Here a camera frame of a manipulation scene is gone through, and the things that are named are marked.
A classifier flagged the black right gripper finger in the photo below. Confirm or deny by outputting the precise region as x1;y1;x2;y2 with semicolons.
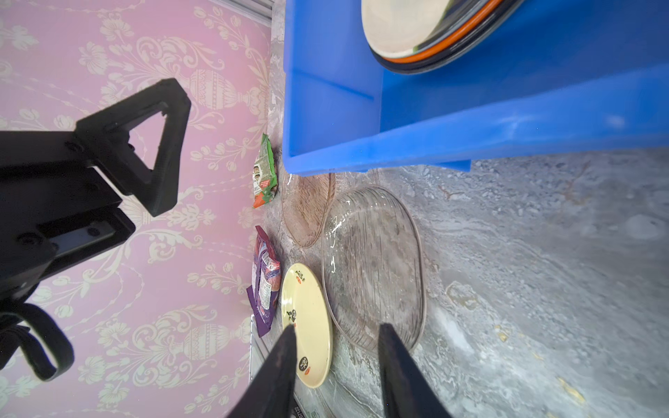
228;326;297;418
75;78;191;216
377;323;451;418

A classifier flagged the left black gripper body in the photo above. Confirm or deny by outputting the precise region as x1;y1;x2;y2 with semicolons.
1;132;136;300

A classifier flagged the cream flower plate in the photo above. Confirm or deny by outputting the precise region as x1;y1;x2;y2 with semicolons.
280;263;334;388

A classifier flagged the grey translucent plate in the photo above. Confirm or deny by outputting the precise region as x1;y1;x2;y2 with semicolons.
322;186;427;352

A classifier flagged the brown translucent plate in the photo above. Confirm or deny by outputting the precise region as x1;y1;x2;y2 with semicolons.
280;173;336;248

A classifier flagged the orange plate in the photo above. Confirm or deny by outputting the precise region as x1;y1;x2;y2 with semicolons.
384;0;503;64

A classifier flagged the blue plastic bin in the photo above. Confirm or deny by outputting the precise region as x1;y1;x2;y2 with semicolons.
282;1;668;176

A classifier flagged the purple snack bag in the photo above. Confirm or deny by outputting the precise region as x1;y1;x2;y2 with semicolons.
247;226;282;337

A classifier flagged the green snack bag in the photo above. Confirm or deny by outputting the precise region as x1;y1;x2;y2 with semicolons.
253;134;278;208

